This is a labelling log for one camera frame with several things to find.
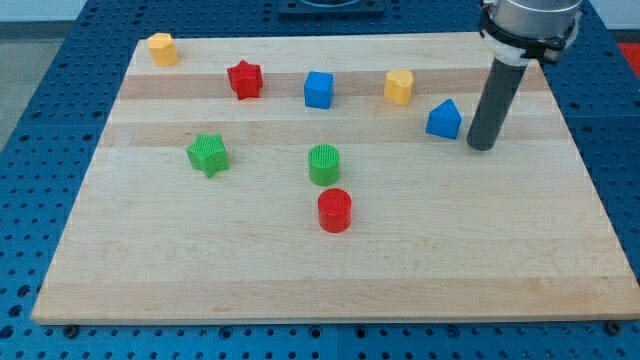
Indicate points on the green star block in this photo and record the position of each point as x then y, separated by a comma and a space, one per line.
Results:
208, 154

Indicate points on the green cylinder block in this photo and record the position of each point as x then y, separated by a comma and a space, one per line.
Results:
324, 162

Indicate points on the red cylinder block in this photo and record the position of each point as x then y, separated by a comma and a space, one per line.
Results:
334, 210

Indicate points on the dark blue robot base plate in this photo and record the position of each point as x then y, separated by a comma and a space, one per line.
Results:
295, 9

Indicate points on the blue triangle block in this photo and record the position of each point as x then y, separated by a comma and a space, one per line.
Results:
444, 120

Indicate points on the blue cube block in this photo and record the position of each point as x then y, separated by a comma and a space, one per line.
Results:
319, 90

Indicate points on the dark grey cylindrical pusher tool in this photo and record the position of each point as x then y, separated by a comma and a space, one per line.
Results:
498, 93

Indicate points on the yellow heart block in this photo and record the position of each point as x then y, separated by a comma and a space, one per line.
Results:
398, 86

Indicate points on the wooden board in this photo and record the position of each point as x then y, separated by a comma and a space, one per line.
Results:
439, 232

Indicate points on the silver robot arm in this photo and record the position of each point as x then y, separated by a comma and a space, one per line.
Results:
518, 31

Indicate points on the red star block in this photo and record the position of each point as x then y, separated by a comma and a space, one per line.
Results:
245, 79

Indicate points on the yellow pentagon block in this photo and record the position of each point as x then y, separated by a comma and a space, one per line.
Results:
162, 49

